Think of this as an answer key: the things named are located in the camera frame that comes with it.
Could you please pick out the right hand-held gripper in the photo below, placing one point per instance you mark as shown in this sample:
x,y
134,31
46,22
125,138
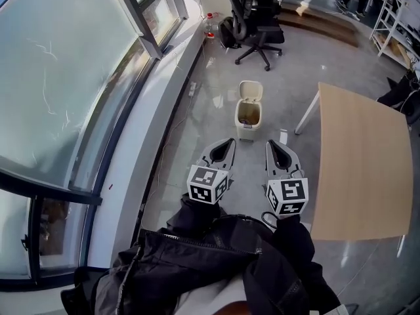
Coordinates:
x,y
290,195

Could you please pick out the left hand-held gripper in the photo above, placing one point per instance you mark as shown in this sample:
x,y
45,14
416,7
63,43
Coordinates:
x,y
206,185

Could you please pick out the cream open-lid trash bin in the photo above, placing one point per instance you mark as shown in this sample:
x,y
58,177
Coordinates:
x,y
244,131

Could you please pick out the person's left forearm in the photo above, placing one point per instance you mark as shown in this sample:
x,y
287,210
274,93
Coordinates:
x,y
197,212

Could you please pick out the person's right forearm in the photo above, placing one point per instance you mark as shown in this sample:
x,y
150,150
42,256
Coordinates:
x,y
292,241

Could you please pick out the white paper sheet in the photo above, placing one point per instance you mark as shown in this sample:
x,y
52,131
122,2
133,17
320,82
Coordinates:
x,y
283,136

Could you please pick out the white power strip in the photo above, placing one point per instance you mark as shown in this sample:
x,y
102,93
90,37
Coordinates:
x,y
192,89

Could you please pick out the wooden table with white legs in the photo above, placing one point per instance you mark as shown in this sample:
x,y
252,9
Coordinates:
x,y
361,162

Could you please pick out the person's black jacket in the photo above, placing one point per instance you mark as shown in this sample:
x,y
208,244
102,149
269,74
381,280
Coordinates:
x,y
183,267

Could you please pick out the black backpack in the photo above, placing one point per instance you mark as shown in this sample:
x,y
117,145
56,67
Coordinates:
x,y
226,33

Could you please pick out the clear bottle with red cap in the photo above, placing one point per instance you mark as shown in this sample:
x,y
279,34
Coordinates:
x,y
210,25

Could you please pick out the black chair with clothing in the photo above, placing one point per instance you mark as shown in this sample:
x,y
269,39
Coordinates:
x,y
398,95

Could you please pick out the wooden platform step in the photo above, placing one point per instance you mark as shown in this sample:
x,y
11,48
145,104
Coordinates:
x,y
321,23

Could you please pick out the black mesh office chair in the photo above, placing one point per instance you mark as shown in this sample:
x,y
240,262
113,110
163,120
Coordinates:
x,y
252,12

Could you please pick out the crumpled beige paper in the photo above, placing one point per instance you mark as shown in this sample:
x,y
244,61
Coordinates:
x,y
302,9

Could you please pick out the white shelf rack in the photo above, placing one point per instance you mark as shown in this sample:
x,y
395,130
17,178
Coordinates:
x,y
390,18

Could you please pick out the dark window frame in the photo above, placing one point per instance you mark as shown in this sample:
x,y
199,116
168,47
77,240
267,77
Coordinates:
x,y
144,28

